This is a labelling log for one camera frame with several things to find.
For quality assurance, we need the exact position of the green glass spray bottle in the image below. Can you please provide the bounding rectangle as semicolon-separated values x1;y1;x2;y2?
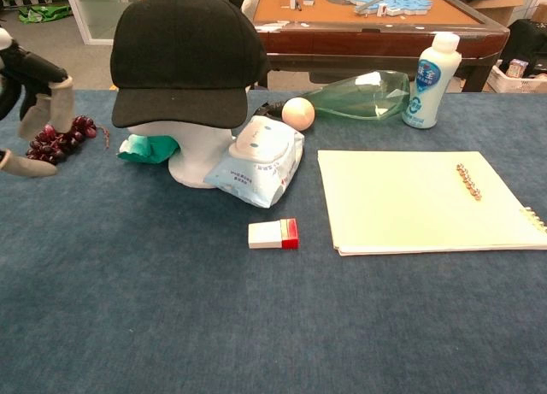
256;69;411;121

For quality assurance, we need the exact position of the brown mahjong table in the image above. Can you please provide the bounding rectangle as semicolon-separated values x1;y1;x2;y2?
241;0;510;93

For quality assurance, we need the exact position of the white plastic basket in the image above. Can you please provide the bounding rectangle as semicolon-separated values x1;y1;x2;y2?
486;58;547;94

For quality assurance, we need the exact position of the white mannequin head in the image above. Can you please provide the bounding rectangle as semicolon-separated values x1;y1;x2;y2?
126;122;238;190

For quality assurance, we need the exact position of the light blue wet wipes pack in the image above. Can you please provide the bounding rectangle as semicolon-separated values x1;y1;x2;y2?
203;115;305;209

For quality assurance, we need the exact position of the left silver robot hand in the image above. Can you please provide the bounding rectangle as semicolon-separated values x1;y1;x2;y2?
0;26;74;178

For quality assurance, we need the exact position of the crumpled teal white cloth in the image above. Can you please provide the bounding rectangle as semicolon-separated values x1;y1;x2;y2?
116;133;180;165

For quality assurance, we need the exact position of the black baseball cap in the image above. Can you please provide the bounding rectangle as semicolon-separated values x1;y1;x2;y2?
109;0;271;129

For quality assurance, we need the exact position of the green bag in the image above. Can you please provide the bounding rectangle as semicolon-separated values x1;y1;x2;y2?
17;3;73;26

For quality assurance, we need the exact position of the cardboard box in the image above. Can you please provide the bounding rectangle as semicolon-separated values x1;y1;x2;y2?
472;0;547;27

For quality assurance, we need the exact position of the peach coloured ball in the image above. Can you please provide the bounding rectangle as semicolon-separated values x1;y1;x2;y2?
281;97;316;132

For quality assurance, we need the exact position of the yellow paper folder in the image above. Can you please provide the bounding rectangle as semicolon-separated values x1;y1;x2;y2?
317;150;547;257

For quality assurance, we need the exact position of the small white red box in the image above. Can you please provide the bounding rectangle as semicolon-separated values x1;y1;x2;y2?
248;217;299;250

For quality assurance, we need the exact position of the purple grape bunch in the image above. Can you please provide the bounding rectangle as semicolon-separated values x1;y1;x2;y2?
25;115;111;164

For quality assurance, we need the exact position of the white bottle with blue label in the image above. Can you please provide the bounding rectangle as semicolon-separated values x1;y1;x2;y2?
401;32;462;130

